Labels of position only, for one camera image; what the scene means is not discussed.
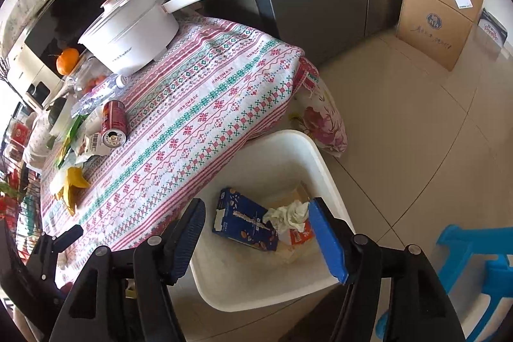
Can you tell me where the white electric pot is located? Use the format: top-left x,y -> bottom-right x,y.
78,0 -> 255,75

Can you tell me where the blue cardboard snack box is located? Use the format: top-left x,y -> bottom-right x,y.
212,188 -> 279,252

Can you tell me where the small tangerine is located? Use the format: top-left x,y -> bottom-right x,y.
83,75 -> 108,94

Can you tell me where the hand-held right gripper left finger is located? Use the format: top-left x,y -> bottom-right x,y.
48,198 -> 207,342

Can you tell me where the patterned red green tablecloth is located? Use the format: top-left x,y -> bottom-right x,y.
40,15 -> 321,287

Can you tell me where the large orange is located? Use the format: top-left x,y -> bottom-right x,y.
55,47 -> 81,76

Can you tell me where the orange snack packet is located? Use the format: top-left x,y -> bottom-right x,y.
281,224 -> 315,246

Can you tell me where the floral cushion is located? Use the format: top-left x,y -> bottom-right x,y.
294,86 -> 349,158

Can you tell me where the black microwave oven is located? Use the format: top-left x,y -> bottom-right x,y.
8,0 -> 133,110

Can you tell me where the crumpled white tissue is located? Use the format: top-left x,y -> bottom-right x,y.
262,201 -> 311,232

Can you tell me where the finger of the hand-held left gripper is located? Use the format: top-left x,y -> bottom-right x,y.
27,224 -> 85,288

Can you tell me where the blue plastic stool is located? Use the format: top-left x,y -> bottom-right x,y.
374,224 -> 513,342

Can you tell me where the white barcode wrapper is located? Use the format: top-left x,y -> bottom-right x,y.
74,131 -> 111,164

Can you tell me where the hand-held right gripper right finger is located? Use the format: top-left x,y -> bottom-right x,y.
308,197 -> 467,342

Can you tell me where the red drink can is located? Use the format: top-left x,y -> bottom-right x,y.
101,101 -> 129,148

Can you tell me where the green snack wrapper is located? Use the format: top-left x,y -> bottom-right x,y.
56,113 -> 87,168

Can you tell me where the small printed carton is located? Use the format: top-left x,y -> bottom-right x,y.
477,7 -> 509,46

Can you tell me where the banana peel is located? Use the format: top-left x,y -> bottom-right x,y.
54,166 -> 92,216

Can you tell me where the glass teapot with wooden lid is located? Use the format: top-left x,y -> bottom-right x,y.
60,54 -> 109,98

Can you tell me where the clear plastic bottle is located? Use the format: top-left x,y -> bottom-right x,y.
72,73 -> 129,116

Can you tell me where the white plastic bin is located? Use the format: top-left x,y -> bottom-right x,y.
188,129 -> 358,313

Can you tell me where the plain cardboard box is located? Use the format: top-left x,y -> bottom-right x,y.
396,0 -> 475,72

